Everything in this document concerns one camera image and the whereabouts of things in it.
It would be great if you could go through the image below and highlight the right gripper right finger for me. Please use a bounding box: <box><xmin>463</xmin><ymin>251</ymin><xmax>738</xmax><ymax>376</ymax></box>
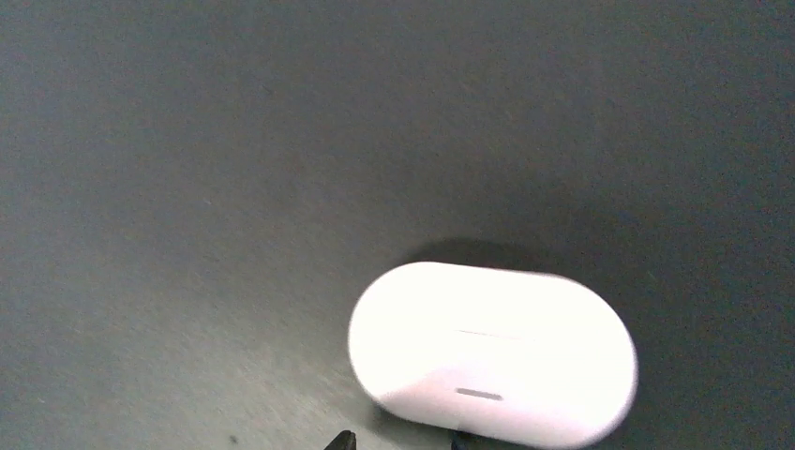
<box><xmin>450</xmin><ymin>431</ymin><xmax>480</xmax><ymax>450</ymax></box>

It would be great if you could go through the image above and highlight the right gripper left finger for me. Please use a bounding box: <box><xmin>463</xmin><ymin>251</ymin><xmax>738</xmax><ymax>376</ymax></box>
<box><xmin>324</xmin><ymin>430</ymin><xmax>357</xmax><ymax>450</ymax></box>

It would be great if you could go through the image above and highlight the white charging case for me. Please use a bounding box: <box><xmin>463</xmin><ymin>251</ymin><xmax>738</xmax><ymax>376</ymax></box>
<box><xmin>347</xmin><ymin>262</ymin><xmax>638</xmax><ymax>449</ymax></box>

